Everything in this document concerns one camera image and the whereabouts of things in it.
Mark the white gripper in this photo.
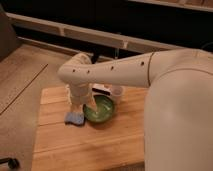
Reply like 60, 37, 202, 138
69, 83, 97, 113

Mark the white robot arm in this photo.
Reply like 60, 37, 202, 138
58, 48, 213, 171

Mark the green ceramic bowl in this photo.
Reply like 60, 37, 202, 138
83, 95, 115, 123

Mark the blue sponge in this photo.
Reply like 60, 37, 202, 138
64, 112, 85, 126

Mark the white plastic cup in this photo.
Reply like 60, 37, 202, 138
110, 86, 124, 104

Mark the wooden board table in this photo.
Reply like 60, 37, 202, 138
32, 86, 147, 171

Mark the black chair caster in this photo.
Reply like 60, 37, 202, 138
0, 158, 19, 169

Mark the white shelf rail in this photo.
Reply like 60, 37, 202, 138
6, 12, 181, 53

